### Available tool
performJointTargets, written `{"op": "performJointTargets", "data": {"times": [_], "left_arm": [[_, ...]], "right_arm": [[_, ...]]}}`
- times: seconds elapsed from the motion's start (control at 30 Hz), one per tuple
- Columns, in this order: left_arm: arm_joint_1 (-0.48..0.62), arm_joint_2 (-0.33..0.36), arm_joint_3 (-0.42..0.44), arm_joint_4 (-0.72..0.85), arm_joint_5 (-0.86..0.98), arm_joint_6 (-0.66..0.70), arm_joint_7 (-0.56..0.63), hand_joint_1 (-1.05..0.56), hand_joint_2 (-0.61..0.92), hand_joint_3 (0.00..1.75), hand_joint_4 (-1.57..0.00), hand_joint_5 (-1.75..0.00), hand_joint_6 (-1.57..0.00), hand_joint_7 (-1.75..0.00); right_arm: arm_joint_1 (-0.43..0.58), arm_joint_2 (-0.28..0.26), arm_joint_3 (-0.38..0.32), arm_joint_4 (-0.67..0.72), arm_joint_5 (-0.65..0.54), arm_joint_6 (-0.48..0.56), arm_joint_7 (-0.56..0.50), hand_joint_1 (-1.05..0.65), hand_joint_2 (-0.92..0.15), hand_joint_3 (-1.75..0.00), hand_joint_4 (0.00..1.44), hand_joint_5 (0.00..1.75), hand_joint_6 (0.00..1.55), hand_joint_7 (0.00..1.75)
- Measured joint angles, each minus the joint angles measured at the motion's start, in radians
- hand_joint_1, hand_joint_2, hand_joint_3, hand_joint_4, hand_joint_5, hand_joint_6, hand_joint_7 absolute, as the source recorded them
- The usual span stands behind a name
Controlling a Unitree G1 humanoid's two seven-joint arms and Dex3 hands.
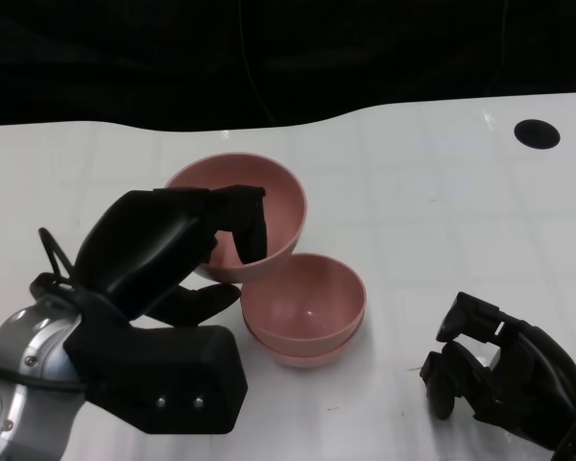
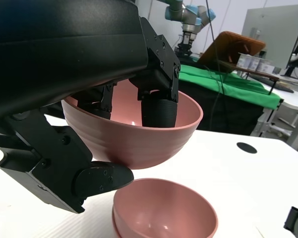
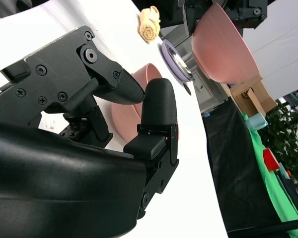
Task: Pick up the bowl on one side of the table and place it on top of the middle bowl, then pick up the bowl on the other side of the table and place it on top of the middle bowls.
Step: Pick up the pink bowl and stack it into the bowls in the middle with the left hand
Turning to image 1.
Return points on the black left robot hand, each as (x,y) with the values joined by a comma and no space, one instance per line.
(144,240)

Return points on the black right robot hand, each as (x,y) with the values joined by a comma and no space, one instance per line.
(523,370)

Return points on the pink plastic bowl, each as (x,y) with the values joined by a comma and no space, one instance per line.
(307,359)
(280,201)
(307,302)

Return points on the black backdrop curtain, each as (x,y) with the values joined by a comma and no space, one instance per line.
(125,57)

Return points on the black round table grommet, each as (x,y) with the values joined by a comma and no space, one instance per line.
(537,134)

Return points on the black left wrist camera housing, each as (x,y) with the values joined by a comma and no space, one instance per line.
(173,365)

